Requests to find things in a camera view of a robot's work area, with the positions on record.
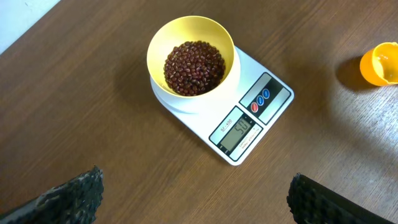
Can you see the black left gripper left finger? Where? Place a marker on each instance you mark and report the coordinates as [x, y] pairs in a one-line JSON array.
[[75, 201]]

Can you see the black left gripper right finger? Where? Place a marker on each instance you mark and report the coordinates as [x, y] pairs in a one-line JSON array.
[[311, 202]]

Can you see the yellow plastic measuring scoop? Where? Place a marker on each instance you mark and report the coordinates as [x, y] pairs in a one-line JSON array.
[[379, 65]]

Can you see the white digital kitchen scale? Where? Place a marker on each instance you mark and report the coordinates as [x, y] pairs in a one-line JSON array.
[[233, 125]]

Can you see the red beans in bowl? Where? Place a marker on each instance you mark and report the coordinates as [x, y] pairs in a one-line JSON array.
[[194, 68]]

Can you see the yellow plastic bowl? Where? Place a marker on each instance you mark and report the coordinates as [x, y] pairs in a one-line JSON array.
[[192, 28]]

